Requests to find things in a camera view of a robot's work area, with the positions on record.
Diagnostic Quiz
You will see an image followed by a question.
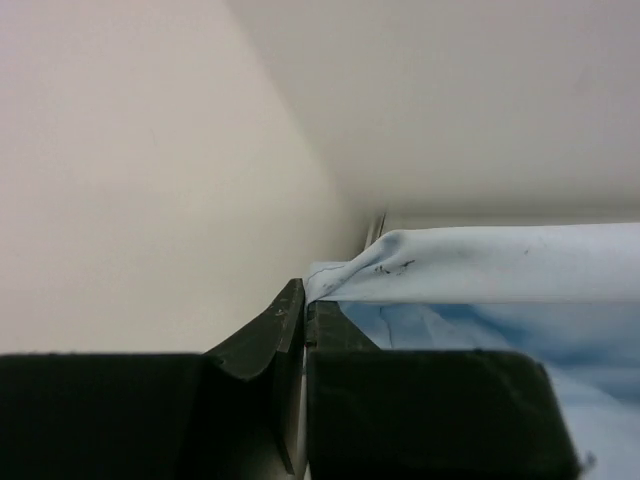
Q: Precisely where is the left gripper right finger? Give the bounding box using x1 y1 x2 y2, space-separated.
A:
306 301 580 479

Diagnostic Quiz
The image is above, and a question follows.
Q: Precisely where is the aluminium table frame rail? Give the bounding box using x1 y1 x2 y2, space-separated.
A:
364 213 386 248

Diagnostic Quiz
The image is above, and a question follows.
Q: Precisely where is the light blue pillowcase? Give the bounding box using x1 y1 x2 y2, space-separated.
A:
305 223 639 479

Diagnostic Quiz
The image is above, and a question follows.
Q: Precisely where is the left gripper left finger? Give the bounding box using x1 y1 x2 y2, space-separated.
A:
1 279 305 479

